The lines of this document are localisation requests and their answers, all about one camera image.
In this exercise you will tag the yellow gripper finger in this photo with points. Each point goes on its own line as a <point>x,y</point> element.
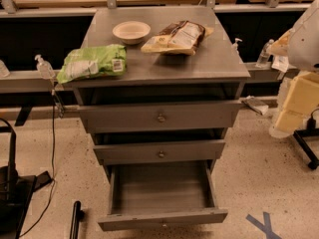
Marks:
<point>303,95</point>
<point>287,121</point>

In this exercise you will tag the grey bottom drawer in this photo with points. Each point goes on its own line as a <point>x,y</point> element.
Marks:
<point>155,195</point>

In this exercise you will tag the grey drawer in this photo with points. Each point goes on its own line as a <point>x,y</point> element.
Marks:
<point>159,116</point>
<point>155,195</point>
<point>155,152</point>

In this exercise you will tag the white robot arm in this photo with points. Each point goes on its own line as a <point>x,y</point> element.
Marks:
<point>300,45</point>

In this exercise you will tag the grey metal drawer cabinet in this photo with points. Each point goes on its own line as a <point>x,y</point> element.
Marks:
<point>214,73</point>

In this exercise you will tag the grey top drawer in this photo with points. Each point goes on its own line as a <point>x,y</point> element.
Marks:
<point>159,116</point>

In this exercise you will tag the grey middle drawer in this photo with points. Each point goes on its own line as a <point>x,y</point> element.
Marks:
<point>155,152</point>

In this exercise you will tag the black stand base right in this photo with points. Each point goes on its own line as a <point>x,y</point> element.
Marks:
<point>302,136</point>

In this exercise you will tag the white wipe packet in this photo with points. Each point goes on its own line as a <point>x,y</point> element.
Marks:
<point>280,63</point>

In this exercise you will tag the folded cloth on ledge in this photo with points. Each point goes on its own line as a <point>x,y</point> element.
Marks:
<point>256,104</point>

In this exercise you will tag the clear water bottle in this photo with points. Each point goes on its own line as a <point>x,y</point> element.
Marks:
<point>264,55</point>

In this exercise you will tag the small pump bottle right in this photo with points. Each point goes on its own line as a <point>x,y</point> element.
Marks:
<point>235,45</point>

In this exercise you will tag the brown yellow snack bag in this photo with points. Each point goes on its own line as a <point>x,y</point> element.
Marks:
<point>182,37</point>

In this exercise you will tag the white paper bowl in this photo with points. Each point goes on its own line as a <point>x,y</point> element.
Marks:
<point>131,32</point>

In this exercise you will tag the green chip bag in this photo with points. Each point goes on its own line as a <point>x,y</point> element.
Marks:
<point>92,62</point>

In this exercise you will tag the black bar on floor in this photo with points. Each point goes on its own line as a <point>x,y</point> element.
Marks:
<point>77,216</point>

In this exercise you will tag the left hand sanitizer bottle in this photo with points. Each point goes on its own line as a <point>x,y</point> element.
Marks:
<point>44,68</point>

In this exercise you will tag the black stand left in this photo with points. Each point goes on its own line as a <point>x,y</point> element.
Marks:
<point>15,190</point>

